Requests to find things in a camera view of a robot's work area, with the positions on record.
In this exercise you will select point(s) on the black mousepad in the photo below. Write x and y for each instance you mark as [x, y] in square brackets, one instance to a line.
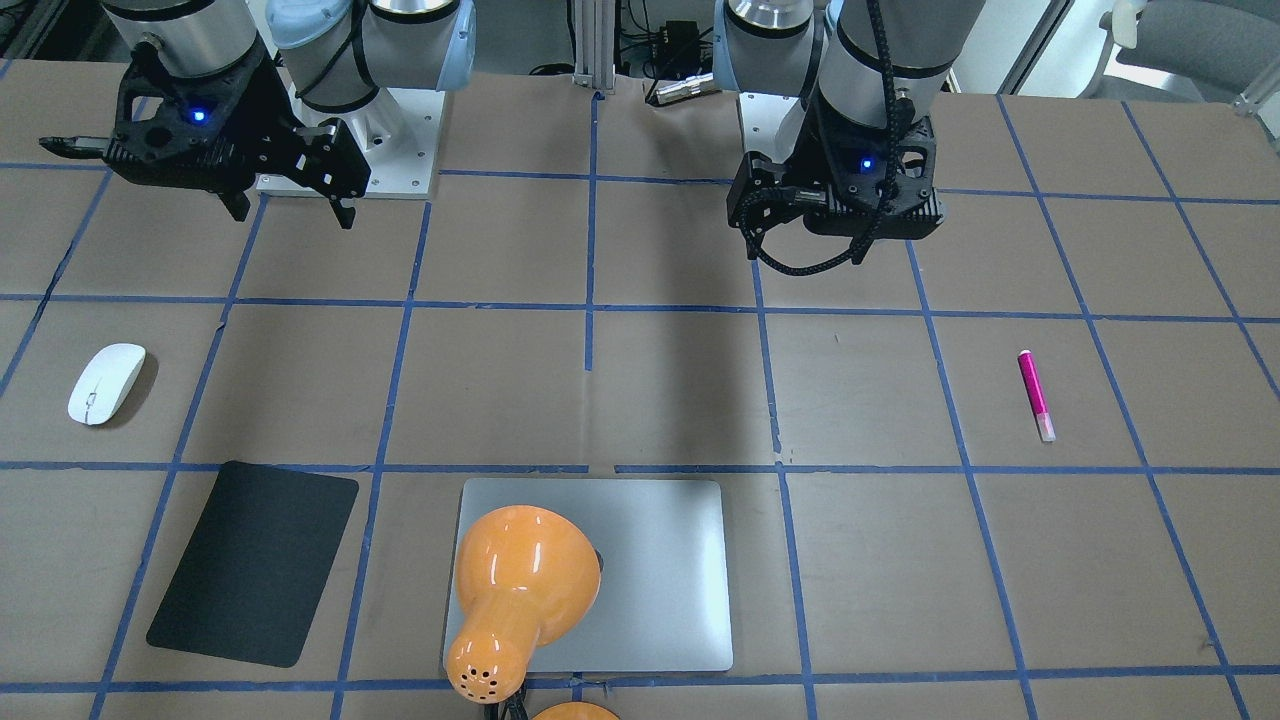
[249, 581]

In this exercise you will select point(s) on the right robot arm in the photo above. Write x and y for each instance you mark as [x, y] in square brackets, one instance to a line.
[342, 100]

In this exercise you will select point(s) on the grey office chair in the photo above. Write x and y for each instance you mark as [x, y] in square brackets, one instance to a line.
[1224, 51]

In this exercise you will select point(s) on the pink pen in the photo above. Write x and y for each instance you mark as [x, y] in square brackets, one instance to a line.
[1035, 394]

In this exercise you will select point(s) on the aluminium frame post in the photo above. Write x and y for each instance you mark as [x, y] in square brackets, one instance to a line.
[594, 25]

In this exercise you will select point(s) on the white computer mouse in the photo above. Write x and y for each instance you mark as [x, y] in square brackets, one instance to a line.
[104, 383]

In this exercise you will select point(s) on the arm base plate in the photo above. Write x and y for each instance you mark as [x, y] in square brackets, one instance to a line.
[399, 132]
[770, 124]

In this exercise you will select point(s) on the black power adapter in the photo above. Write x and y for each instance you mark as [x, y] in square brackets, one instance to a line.
[676, 39]

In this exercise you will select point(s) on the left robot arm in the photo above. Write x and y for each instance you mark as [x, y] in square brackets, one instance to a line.
[858, 64]

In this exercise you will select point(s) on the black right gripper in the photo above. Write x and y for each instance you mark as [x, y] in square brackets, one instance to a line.
[268, 120]

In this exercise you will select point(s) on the silver cable connector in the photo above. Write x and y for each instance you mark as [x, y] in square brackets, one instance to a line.
[682, 90]

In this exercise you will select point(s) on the orange desk lamp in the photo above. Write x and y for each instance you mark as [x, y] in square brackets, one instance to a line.
[524, 577]

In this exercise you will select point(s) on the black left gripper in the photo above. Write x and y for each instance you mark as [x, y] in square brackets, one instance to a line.
[757, 196]

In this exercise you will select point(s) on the silver notebook laptop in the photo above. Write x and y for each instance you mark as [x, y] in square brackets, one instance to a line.
[664, 605]

